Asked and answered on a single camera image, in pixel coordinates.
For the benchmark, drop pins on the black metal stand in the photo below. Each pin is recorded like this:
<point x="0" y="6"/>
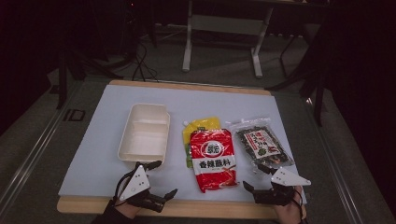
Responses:
<point x="63" y="81"/>
<point x="317" y="93"/>

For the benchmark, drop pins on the white desk frame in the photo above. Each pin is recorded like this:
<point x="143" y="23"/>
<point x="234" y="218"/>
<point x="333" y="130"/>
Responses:
<point x="224" y="25"/>

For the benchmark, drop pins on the red seasoning packet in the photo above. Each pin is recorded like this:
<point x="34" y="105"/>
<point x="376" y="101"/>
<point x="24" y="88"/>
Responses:
<point x="213" y="158"/>

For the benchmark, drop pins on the person's right hand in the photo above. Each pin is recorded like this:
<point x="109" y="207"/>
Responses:
<point x="289" y="213"/>

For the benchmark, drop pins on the white divided lunch box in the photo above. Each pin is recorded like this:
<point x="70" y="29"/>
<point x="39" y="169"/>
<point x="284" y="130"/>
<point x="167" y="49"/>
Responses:
<point x="144" y="133"/>

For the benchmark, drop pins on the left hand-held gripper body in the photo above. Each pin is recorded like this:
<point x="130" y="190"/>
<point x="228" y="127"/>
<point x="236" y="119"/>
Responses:
<point x="136" y="183"/>

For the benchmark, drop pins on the metal floor rail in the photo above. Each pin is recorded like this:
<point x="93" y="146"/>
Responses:
<point x="336" y="168"/>
<point x="34" y="149"/>

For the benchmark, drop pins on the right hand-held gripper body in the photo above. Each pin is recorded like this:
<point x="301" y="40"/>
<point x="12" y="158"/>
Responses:
<point x="288" y="179"/>

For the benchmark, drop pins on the white table mat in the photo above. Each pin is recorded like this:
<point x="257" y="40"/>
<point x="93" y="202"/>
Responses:
<point x="99" y="149"/>

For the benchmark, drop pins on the person's left hand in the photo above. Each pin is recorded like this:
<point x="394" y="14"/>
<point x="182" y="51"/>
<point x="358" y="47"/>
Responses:
<point x="126" y="211"/>

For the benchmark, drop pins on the clear dried seaweed bag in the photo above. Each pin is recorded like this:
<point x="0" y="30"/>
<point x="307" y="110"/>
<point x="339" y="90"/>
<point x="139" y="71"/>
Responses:
<point x="260" y="144"/>

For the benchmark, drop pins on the yellow spouted sauce pouch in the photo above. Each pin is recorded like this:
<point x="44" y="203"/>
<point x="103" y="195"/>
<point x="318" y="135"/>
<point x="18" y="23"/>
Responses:
<point x="202" y="123"/>

